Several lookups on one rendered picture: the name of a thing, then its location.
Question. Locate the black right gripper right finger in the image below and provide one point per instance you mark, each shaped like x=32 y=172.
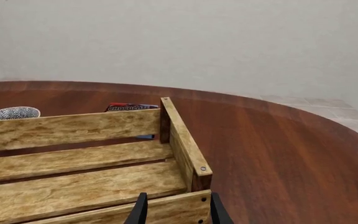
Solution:
x=220 y=212

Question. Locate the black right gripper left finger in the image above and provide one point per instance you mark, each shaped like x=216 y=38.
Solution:
x=139 y=210

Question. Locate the wooden slat tray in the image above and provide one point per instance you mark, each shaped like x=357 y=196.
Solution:
x=82 y=168

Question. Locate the chocolate pudding box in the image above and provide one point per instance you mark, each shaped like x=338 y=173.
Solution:
x=129 y=107

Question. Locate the patterned blue white bowl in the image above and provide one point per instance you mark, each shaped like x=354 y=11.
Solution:
x=9 y=113

